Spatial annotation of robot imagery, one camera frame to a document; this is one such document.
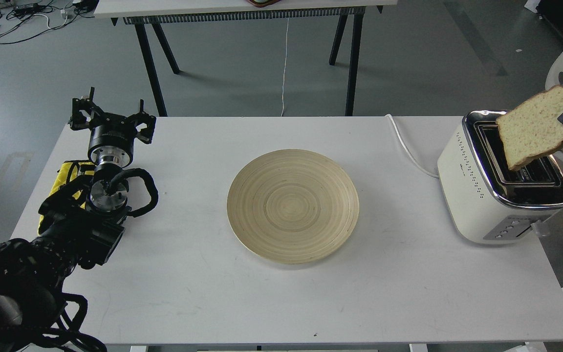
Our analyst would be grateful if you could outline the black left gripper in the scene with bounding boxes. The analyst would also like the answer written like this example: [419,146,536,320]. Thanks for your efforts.
[69,87,156,167]

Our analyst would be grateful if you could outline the slice of bread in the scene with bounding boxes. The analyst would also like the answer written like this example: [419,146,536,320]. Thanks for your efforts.
[496,85,563,172]

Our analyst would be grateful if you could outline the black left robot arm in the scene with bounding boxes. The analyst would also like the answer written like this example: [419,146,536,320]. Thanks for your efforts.
[0,89,159,352]

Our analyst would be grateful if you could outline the white chrome toaster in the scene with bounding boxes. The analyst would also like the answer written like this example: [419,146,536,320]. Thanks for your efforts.
[437,110,563,245]

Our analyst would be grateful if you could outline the yellow cloth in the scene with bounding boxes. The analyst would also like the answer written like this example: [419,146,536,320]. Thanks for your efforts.
[37,160,95,236]

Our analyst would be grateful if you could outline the white background table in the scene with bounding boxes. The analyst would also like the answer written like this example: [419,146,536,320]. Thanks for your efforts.
[93,0,397,117]

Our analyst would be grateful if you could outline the brown object on background table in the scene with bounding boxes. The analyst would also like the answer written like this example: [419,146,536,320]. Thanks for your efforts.
[247,0,280,7]

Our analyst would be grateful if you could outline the round wooden plate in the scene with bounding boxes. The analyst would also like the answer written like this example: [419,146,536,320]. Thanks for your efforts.
[226,149,360,264]

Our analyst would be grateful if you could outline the floor cables and power strips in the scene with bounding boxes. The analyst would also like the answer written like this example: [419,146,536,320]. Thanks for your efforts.
[0,0,100,52]

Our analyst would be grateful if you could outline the thin white hanging cable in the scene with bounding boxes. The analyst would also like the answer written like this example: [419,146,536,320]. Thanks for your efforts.
[281,18,290,117]

